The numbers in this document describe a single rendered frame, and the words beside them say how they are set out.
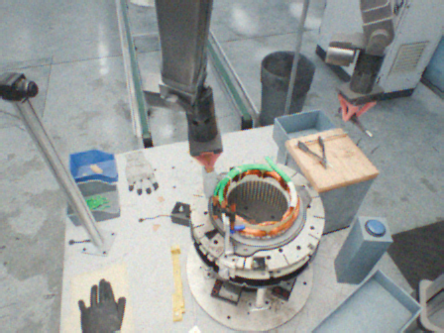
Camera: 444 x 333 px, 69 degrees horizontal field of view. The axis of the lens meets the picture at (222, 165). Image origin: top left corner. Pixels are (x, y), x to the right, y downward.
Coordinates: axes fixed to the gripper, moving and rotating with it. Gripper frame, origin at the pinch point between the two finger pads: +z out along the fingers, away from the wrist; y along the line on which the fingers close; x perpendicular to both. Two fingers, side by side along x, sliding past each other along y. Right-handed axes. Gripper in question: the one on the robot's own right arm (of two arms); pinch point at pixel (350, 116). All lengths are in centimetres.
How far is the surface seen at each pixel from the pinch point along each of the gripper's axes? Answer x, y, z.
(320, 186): 11.3, 12.9, 11.7
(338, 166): 6.2, 4.2, 11.8
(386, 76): -128, -148, 93
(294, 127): -18.6, 4.2, 17.4
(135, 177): -32, 61, 37
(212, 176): 7.7, 41.4, 0.6
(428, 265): 12, -81, 118
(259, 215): 11.8, 30.5, 15.9
